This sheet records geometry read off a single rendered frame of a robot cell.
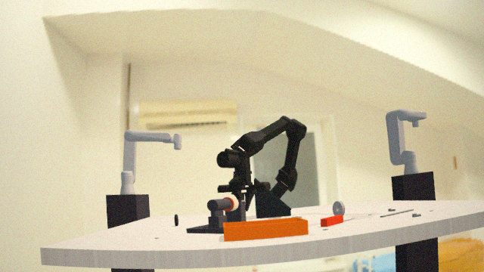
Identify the orange rectangular box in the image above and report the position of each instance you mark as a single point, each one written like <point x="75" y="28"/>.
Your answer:
<point x="254" y="230"/>

